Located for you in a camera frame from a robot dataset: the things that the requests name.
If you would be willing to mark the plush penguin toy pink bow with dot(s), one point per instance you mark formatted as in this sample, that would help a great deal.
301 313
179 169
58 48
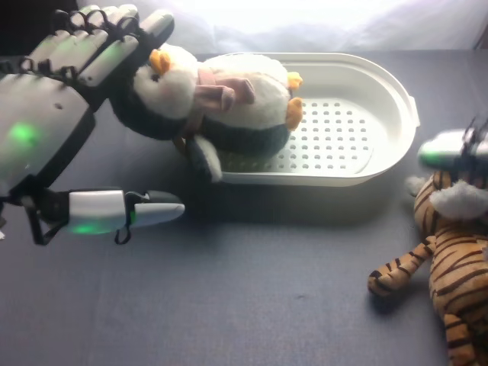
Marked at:
236 99

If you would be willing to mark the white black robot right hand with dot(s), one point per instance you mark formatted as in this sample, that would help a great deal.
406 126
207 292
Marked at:
442 150

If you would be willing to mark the white perforated oval basket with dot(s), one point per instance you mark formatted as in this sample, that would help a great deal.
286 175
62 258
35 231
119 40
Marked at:
343 126

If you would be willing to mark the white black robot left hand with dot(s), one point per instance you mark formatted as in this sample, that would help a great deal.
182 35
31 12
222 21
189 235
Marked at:
34 114

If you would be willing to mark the grey table cloth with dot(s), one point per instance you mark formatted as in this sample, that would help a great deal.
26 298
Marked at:
228 297

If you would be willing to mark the striped plush tiger toy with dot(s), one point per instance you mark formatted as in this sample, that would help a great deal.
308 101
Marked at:
457 259

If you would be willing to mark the white backdrop cloth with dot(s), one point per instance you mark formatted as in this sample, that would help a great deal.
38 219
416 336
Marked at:
324 23

